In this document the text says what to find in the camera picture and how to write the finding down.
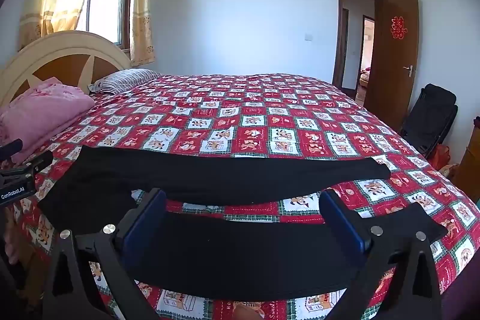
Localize right yellow curtain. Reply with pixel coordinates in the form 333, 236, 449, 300
129, 0, 155, 67

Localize red double happiness decoration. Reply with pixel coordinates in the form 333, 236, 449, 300
391, 16, 408, 40

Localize door handle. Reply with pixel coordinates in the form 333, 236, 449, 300
403, 65, 413, 78

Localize striped pillow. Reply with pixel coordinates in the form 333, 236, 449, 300
88, 68, 160, 95

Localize wooden cabinet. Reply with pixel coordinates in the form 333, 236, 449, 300
452, 116, 480, 203

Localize red patchwork bedspread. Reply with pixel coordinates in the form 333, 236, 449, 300
10, 74, 479, 319

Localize black pants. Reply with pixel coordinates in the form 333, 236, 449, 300
38, 146, 391, 301

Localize black folding chair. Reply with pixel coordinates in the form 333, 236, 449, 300
400, 84, 458, 158

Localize pink folded blanket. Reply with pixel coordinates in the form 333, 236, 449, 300
1, 77, 95, 164

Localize cream wooden headboard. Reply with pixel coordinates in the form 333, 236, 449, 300
1, 31, 131, 106

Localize red bag on floor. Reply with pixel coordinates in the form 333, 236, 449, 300
427, 145, 459, 179

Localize brown wooden door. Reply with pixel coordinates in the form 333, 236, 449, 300
364, 0, 419, 131

